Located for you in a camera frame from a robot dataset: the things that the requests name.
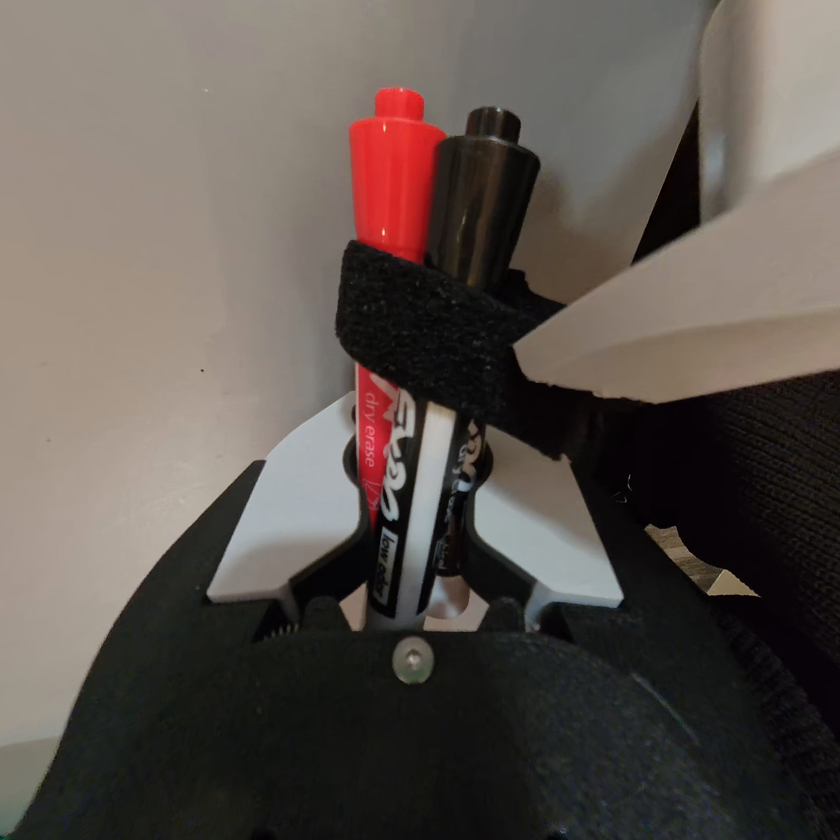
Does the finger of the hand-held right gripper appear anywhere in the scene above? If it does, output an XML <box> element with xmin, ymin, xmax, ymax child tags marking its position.
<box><xmin>515</xmin><ymin>150</ymin><xmax>840</xmax><ymax>403</ymax></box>

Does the red dry erase marker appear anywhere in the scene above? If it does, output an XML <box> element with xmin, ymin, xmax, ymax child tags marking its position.
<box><xmin>348</xmin><ymin>85</ymin><xmax>447</xmax><ymax>529</ymax></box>

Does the black dry erase marker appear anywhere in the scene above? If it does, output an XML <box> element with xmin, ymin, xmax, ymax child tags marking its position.
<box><xmin>430</xmin><ymin>420</ymin><xmax>493</xmax><ymax>621</ymax></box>
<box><xmin>364</xmin><ymin>105</ymin><xmax>542</xmax><ymax>632</ymax></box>

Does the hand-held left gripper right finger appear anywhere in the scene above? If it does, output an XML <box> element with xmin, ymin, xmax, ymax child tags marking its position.
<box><xmin>461</xmin><ymin>436</ymin><xmax>624</xmax><ymax>634</ymax></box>

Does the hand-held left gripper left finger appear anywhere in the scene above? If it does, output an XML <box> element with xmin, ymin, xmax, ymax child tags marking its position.
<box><xmin>206</xmin><ymin>394</ymin><xmax>376</xmax><ymax>621</ymax></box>

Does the black velcro strap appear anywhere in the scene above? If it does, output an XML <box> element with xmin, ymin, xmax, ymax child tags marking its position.
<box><xmin>335</xmin><ymin>239</ymin><xmax>592</xmax><ymax>460</ymax></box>

